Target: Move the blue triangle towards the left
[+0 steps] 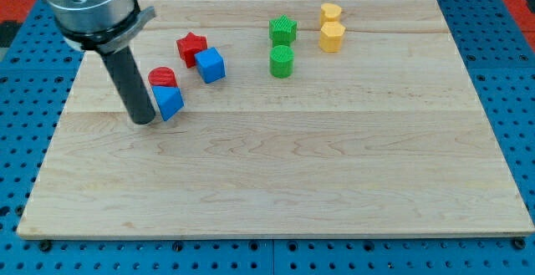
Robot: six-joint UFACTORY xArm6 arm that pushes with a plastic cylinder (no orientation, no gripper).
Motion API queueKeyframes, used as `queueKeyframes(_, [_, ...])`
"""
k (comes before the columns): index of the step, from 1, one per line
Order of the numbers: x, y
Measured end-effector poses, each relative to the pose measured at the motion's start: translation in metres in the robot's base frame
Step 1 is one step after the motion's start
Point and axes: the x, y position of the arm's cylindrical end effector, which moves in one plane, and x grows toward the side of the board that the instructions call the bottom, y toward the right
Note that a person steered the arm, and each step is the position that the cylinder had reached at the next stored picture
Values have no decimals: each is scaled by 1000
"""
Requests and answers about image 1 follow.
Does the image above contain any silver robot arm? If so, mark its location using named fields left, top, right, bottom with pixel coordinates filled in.
left=46, top=0, right=155, bottom=55

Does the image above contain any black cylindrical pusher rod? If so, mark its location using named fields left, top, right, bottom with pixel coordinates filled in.
left=102, top=46, right=155, bottom=125

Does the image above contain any blue cube block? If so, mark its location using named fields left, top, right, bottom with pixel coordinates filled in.
left=194, top=48, right=226, bottom=84

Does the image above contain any wooden board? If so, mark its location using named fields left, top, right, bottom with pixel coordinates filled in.
left=18, top=0, right=534, bottom=240

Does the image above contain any green cylinder block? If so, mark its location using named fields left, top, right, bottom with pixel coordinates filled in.
left=269, top=45, right=294, bottom=79

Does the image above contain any yellow heart block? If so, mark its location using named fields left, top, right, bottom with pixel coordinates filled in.
left=320, top=3, right=343, bottom=26

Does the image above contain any red star block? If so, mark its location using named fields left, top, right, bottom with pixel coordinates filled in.
left=176, top=32, right=207, bottom=69

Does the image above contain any red cylinder block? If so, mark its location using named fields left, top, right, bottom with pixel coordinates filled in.
left=148, top=67, right=178, bottom=87

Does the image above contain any green star block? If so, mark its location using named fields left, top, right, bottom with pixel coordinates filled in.
left=268, top=14, right=297, bottom=47

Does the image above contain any yellow hexagon block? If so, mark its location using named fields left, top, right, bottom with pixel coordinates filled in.
left=318, top=22, right=345, bottom=53

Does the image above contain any blue triangle block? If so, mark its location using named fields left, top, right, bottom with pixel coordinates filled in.
left=151, top=86, right=184, bottom=121

